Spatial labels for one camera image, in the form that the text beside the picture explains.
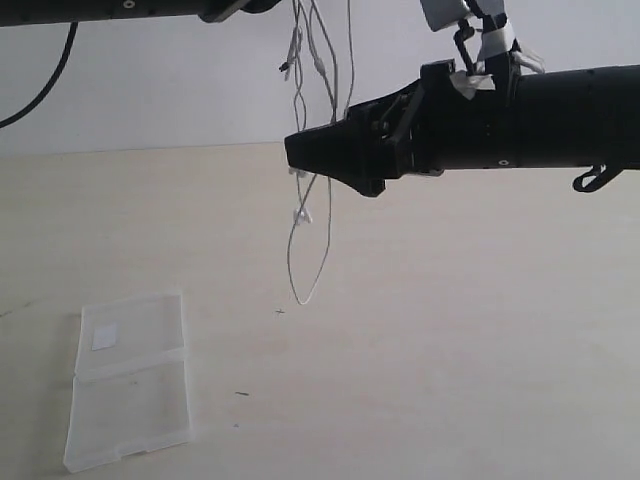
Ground clear plastic storage case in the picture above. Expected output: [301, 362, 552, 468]
[63, 291, 193, 473]

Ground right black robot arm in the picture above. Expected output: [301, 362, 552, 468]
[285, 60, 639, 197]

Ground white sticker label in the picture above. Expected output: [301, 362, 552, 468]
[91, 323, 118, 351]

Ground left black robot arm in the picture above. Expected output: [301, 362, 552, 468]
[1, 0, 280, 27]

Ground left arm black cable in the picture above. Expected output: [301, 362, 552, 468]
[0, 21, 80, 129]

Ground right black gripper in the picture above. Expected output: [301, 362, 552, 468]
[284, 59, 515, 197]

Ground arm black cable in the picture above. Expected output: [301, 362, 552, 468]
[571, 162, 622, 193]
[0, 21, 80, 129]

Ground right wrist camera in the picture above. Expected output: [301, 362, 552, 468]
[421, 0, 545, 100]

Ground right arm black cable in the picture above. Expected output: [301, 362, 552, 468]
[571, 162, 622, 193]

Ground white wired earphones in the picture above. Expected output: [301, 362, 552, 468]
[278, 0, 357, 306]

